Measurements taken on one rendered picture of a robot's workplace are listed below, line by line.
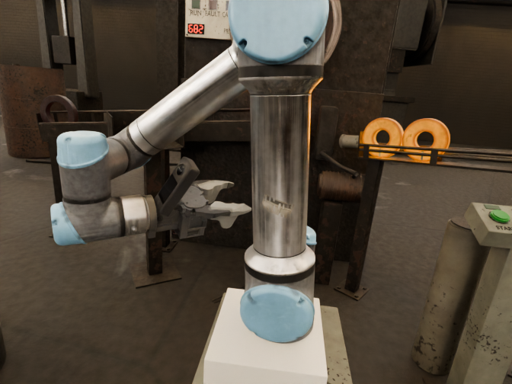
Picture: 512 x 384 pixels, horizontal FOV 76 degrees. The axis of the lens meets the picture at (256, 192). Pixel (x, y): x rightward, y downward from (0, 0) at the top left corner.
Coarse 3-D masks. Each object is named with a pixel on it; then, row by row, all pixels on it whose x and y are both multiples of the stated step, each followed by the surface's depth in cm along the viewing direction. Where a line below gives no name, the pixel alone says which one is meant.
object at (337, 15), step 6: (336, 0) 131; (336, 6) 132; (336, 12) 132; (336, 18) 133; (336, 24) 134; (336, 30) 134; (336, 36) 135; (330, 42) 136; (336, 42) 136; (330, 48) 137; (330, 54) 137; (324, 60) 138
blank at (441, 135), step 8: (416, 120) 118; (424, 120) 116; (432, 120) 114; (408, 128) 120; (416, 128) 118; (424, 128) 116; (432, 128) 115; (440, 128) 113; (408, 136) 120; (416, 136) 120; (440, 136) 114; (448, 136) 112; (408, 144) 121; (416, 144) 120; (440, 144) 114; (448, 144) 114; (424, 152) 118; (440, 152) 114; (416, 160) 120; (424, 160) 118
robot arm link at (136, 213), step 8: (128, 200) 59; (136, 200) 60; (144, 200) 61; (128, 208) 58; (136, 208) 59; (144, 208) 60; (128, 216) 58; (136, 216) 59; (144, 216) 59; (128, 224) 58; (136, 224) 59; (144, 224) 60; (128, 232) 59; (136, 232) 61; (144, 232) 62
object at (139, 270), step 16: (112, 112) 132; (128, 112) 135; (112, 128) 116; (176, 144) 135; (160, 160) 135; (144, 176) 138; (160, 176) 137; (160, 240) 145; (160, 256) 148; (144, 272) 150; (160, 272) 150; (176, 272) 152
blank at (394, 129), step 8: (376, 120) 127; (384, 120) 125; (392, 120) 124; (368, 128) 130; (376, 128) 128; (384, 128) 126; (392, 128) 124; (400, 128) 123; (368, 136) 131; (392, 136) 124; (400, 136) 122; (392, 144) 125; (400, 144) 123; (376, 152) 130
